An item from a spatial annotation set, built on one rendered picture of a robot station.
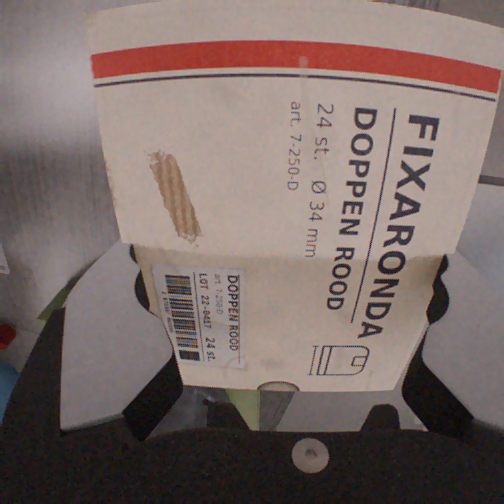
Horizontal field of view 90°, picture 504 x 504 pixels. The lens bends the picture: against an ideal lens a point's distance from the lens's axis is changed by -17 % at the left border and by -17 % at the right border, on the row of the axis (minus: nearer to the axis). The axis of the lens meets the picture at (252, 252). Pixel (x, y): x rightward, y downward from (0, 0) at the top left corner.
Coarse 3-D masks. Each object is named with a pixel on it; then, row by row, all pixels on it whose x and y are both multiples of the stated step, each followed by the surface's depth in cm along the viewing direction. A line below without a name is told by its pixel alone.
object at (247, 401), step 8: (64, 288) 38; (56, 296) 37; (64, 296) 37; (48, 304) 35; (56, 304) 35; (48, 312) 34; (40, 320) 33; (40, 328) 34; (232, 392) 34; (240, 392) 34; (248, 392) 34; (256, 392) 34; (232, 400) 35; (240, 400) 35; (248, 400) 35; (256, 400) 35; (240, 408) 36; (248, 408) 36; (256, 408) 35; (248, 416) 37; (256, 416) 36; (248, 424) 38; (256, 424) 37
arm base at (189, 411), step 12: (180, 396) 30; (192, 396) 30; (204, 396) 31; (216, 396) 32; (228, 396) 35; (180, 408) 29; (192, 408) 30; (204, 408) 32; (168, 420) 28; (180, 420) 28; (192, 420) 29; (204, 420) 31; (156, 432) 27
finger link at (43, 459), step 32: (64, 320) 7; (32, 352) 6; (32, 384) 5; (32, 416) 5; (0, 448) 4; (32, 448) 4; (64, 448) 4; (96, 448) 5; (0, 480) 4; (32, 480) 4; (64, 480) 4
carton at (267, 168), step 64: (192, 0) 7; (256, 0) 6; (320, 0) 6; (128, 64) 7; (192, 64) 7; (256, 64) 7; (320, 64) 7; (384, 64) 7; (448, 64) 7; (128, 128) 8; (192, 128) 8; (256, 128) 8; (320, 128) 8; (384, 128) 8; (448, 128) 8; (128, 192) 10; (192, 192) 9; (256, 192) 9; (320, 192) 9; (384, 192) 9; (448, 192) 9; (192, 256) 11; (256, 256) 11; (320, 256) 10; (384, 256) 10; (192, 320) 12; (256, 320) 12; (320, 320) 12; (384, 320) 12; (192, 384) 15; (256, 384) 14; (320, 384) 14; (384, 384) 14
